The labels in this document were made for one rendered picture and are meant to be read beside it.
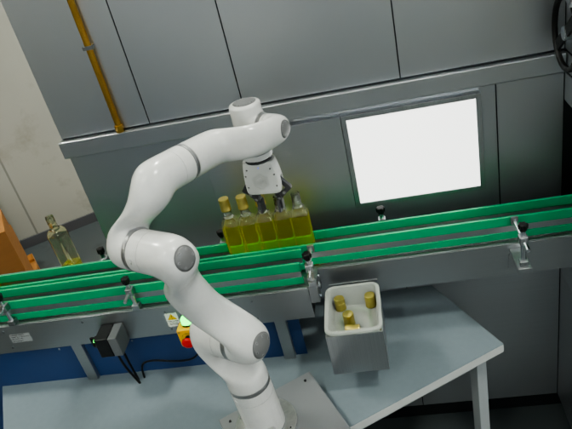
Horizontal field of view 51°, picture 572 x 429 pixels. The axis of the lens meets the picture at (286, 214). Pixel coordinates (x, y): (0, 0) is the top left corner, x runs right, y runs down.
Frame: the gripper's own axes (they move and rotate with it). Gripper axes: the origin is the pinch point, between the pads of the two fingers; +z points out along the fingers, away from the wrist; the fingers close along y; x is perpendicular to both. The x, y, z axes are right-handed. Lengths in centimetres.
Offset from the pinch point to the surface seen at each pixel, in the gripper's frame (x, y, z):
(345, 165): 34.5, 14.9, 7.4
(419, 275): 20, 36, 42
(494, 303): 45, 60, 77
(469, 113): 42, 55, -3
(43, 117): 222, -249, 44
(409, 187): 38, 34, 20
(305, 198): 31.9, -0.3, 17.5
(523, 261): 15, 68, 34
